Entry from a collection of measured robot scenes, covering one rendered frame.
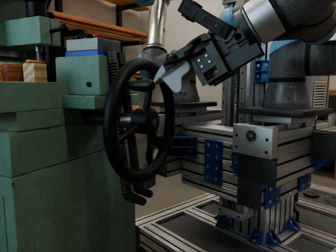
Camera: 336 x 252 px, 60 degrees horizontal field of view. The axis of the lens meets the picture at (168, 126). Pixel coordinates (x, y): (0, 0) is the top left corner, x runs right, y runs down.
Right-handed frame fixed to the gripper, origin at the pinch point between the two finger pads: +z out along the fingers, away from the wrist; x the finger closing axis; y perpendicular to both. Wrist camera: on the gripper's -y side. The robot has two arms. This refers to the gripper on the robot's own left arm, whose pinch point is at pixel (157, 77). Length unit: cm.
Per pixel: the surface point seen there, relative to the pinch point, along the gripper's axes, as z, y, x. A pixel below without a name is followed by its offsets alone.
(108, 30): 135, -150, 233
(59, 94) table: 22.3, -8.6, -3.7
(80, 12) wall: 163, -197, 239
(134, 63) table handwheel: 3.0, -5.0, -0.4
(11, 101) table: 22.9, -7.6, -15.6
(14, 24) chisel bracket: 31.6, -35.0, 1.7
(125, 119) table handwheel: 13.8, 3.2, 3.4
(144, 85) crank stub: 1.3, 1.2, -4.1
